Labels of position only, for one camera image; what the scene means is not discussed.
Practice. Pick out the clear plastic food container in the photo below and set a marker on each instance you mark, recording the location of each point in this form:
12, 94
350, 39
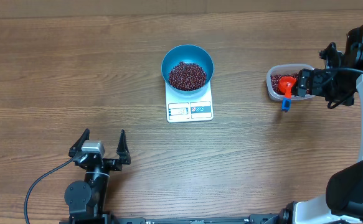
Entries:
286, 69

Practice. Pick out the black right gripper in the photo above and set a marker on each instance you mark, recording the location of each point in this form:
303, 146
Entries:
318, 79

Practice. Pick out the red adzuki beans in bowl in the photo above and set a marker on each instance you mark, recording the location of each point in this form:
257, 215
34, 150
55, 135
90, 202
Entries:
187, 76

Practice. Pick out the white digital kitchen scale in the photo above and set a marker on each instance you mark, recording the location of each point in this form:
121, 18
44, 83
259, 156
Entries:
189, 106

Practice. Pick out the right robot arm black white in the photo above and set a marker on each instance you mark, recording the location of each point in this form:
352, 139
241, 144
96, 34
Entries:
343, 200

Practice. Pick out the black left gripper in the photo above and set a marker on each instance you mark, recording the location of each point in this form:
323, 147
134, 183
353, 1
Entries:
122, 154

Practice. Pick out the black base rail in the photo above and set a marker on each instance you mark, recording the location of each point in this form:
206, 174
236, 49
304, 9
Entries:
251, 219

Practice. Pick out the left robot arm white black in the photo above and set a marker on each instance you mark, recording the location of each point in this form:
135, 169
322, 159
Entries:
86, 198

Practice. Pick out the red adzuki beans in container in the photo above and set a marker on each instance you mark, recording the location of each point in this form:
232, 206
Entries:
275, 79

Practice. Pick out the orange scoop with blue handle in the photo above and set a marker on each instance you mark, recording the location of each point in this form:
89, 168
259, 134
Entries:
285, 85

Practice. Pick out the blue plastic bowl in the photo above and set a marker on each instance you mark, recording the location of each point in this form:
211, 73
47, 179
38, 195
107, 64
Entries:
189, 54

